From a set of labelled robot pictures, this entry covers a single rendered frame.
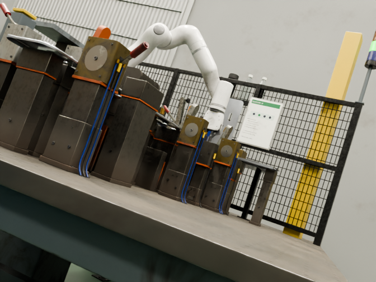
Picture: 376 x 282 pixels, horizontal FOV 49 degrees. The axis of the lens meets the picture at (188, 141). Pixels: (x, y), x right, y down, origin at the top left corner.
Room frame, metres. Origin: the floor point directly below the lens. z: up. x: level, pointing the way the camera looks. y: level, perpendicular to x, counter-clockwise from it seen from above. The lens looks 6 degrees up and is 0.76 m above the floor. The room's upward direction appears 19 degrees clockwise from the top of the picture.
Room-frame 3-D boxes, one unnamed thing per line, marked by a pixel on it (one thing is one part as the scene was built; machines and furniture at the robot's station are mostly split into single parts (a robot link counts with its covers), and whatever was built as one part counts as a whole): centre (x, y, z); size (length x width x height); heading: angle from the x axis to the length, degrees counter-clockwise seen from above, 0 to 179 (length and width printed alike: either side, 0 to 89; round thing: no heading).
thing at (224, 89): (2.11, -0.09, 1.28); 0.09 x 0.08 x 0.13; 179
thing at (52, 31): (1.67, 0.58, 1.16); 0.37 x 0.14 x 0.02; 152
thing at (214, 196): (1.97, -0.21, 0.87); 0.12 x 0.07 x 0.35; 62
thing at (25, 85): (1.16, 0.47, 0.84); 0.12 x 0.05 x 0.29; 62
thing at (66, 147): (1.10, 0.28, 0.88); 0.14 x 0.09 x 0.36; 62
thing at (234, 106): (2.35, -0.18, 1.17); 0.12 x 0.01 x 0.34; 62
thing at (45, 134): (1.25, 0.42, 0.84); 0.05 x 0.05 x 0.29; 62
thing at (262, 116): (2.57, -0.39, 1.30); 0.23 x 0.02 x 0.31; 62
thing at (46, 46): (1.69, 0.18, 1.00); 1.38 x 0.22 x 0.02; 152
